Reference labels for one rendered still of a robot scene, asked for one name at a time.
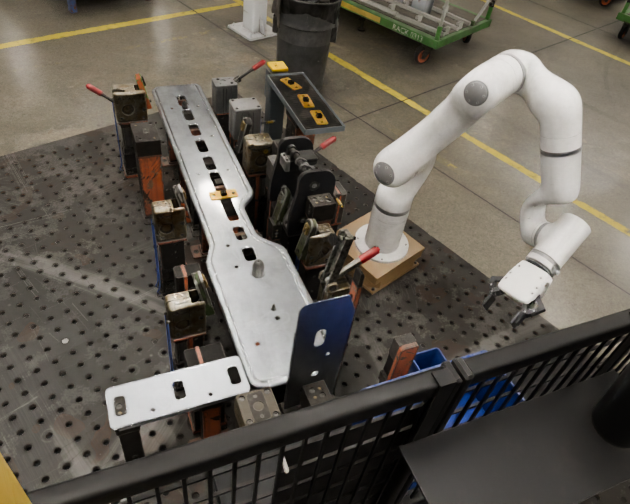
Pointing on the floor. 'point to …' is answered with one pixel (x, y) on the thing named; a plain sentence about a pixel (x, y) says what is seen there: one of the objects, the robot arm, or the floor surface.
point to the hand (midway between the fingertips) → (499, 313)
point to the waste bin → (305, 35)
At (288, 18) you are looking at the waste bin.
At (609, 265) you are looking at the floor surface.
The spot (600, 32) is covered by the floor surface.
